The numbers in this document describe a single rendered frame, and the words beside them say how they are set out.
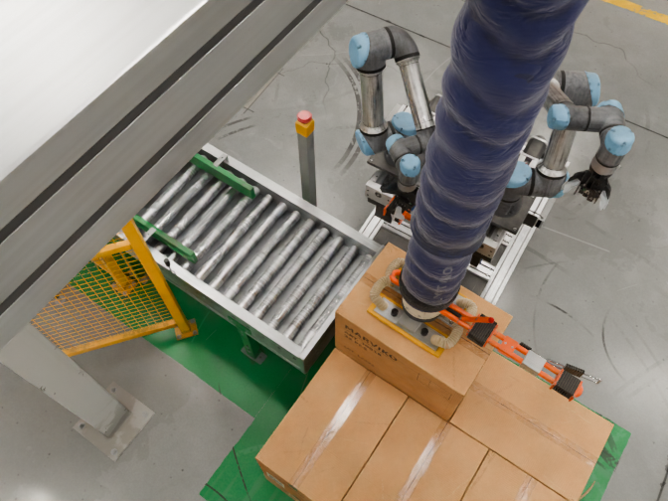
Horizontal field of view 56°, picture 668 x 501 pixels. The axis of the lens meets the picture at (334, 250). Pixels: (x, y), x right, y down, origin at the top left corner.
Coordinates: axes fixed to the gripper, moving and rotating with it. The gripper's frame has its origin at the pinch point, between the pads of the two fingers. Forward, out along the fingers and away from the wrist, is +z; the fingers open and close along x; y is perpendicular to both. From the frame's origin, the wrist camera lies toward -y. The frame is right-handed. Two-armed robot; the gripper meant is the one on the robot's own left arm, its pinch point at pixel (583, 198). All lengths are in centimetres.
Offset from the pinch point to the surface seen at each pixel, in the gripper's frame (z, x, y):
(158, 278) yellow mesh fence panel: 83, -146, 76
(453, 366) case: 58, -11, 53
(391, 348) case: 58, -36, 59
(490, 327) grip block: 43, -6, 38
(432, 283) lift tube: 14, -30, 48
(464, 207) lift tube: -35, -28, 48
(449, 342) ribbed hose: 49, -17, 49
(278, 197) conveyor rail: 95, -129, 4
